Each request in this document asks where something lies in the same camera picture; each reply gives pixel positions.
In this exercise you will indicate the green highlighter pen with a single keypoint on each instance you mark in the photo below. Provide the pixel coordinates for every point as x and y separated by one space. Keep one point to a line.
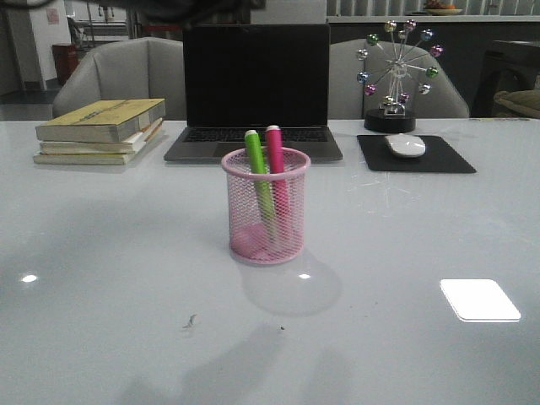
258 169

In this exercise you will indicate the pink highlighter pen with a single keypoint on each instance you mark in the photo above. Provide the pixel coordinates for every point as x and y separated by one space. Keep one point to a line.
275 156

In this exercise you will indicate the pink mesh pen holder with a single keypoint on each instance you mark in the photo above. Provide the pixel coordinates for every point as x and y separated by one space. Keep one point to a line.
248 238

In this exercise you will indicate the grey open laptop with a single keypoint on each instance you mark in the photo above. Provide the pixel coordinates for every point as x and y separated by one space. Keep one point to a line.
248 77

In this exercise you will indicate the white computer mouse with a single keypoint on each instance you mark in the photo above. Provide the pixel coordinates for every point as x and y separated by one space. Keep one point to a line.
405 145

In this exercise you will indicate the right grey armchair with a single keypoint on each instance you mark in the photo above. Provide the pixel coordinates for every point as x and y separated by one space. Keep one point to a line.
356 84

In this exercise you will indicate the grey armchair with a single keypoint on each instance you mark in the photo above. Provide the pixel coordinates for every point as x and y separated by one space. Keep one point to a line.
132 69
356 84

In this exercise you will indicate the black mouse pad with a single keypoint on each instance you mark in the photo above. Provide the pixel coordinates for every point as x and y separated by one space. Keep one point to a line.
439 157

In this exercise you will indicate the top yellow book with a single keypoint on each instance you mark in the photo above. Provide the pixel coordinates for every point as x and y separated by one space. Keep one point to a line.
104 121

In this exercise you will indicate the left grey armchair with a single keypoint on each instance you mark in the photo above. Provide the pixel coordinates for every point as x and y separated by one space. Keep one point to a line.
132 69

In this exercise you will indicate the ferris wheel desk toy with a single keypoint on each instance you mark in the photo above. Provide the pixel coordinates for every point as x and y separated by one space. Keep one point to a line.
392 114

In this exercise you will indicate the middle cream book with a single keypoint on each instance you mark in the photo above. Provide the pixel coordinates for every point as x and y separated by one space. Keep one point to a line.
131 145

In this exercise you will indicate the cream book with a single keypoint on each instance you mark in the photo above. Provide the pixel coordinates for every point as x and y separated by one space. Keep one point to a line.
131 145
82 159

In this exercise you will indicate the bottom cream book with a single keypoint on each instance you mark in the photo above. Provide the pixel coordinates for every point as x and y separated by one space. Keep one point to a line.
82 159

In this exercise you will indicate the red trash bin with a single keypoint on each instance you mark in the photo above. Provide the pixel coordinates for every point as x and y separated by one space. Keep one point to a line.
65 59

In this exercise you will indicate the fruit bowl on counter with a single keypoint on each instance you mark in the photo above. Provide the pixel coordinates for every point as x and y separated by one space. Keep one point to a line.
439 8

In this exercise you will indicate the olive cushion at right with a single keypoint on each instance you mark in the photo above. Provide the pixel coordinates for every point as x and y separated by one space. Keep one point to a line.
524 102

